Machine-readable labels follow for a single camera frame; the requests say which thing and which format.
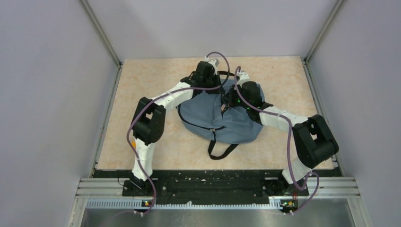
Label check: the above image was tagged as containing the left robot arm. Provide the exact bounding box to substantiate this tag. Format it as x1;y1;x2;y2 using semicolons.
126;59;221;195

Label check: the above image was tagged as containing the aluminium frame rail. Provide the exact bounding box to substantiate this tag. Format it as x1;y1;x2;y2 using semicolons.
67;177;370;227

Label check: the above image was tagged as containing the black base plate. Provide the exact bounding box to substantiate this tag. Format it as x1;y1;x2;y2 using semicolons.
92;168;342;206

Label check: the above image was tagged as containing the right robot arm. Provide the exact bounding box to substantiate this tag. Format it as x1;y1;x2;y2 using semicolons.
222;81;339;195

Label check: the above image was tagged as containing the blue student backpack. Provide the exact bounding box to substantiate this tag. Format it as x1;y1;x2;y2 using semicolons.
176;79;263;160

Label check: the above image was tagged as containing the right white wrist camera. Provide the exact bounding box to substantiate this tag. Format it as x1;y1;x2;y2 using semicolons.
235;71;250;86

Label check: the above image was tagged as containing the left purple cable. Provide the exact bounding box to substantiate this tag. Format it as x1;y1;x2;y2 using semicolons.
126;52;232;217

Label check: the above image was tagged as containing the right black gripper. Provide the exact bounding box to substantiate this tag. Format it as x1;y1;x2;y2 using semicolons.
222;84;250;110

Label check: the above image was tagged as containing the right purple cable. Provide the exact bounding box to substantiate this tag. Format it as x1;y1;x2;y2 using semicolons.
234;66;320;215

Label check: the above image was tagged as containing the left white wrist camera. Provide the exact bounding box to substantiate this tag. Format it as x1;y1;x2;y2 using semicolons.
204;56;219;68

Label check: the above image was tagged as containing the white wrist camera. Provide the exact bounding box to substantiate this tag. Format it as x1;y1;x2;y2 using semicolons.
235;71;250;86
204;56;219;68

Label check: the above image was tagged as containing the purple cable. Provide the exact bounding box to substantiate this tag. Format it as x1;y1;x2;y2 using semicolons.
126;52;232;217
234;66;320;215

